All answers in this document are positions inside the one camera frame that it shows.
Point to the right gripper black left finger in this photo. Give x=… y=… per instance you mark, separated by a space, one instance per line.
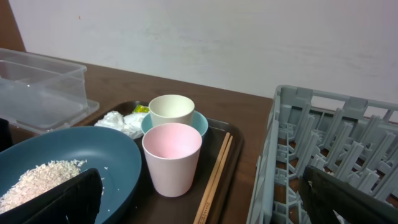
x=77 y=200

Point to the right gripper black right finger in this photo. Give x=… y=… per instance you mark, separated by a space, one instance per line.
x=324 y=197

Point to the pile of white rice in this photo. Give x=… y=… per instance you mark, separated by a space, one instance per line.
x=39 y=180

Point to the dark blue plate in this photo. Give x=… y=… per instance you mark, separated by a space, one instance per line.
x=115 y=155

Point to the white tissue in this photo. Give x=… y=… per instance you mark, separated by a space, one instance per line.
x=129 y=124

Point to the pink cup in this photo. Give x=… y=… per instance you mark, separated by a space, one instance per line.
x=171 y=151

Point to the yellow green snack wrapper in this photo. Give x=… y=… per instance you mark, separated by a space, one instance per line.
x=141 y=109

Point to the cream white cup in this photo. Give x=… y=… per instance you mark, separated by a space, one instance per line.
x=171 y=109

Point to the grey dishwasher rack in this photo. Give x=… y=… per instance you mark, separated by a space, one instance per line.
x=352 y=139

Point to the clear plastic waste bin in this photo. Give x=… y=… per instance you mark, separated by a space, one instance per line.
x=42 y=94

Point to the dark brown serving tray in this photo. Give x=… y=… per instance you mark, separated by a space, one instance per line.
x=147 y=206

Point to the wooden chopstick left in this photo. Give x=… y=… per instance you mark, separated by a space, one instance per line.
x=211 y=180

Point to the light blue small bowl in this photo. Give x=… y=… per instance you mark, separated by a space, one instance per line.
x=199 y=122

